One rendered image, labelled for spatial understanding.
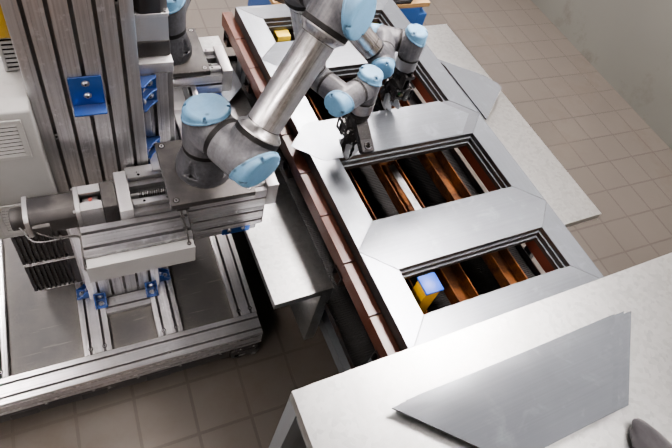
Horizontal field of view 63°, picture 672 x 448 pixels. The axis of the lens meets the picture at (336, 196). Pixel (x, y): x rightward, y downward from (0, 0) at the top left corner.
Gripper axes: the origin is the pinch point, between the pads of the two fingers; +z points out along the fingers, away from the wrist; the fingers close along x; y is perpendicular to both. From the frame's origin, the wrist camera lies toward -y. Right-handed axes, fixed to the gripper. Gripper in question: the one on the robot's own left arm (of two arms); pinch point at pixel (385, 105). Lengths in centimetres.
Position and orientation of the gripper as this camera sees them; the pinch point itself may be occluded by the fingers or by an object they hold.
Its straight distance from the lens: 207.7
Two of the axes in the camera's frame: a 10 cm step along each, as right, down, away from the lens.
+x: 9.0, -2.0, 3.9
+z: -2.0, 6.1, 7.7
